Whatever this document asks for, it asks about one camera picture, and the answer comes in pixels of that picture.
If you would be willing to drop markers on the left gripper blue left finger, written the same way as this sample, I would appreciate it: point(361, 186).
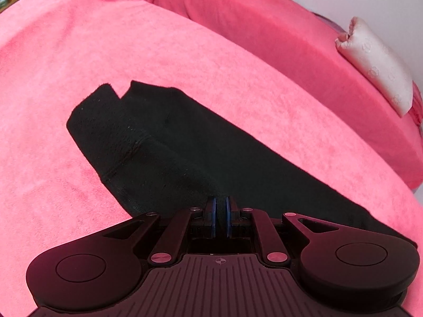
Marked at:
point(210, 216)

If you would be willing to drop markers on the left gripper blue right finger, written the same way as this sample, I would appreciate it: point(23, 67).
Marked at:
point(231, 214)

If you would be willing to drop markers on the black pants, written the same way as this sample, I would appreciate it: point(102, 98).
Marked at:
point(157, 149)

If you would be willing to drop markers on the red-pink covered bed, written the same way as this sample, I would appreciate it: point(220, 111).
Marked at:
point(302, 47)

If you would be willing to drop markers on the white embossed pillow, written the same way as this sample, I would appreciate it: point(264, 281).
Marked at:
point(378, 63)

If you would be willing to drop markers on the folded red-pink blanket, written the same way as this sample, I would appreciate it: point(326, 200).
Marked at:
point(416, 110)

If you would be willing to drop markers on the light pink bed blanket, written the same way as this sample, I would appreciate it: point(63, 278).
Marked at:
point(54, 53)

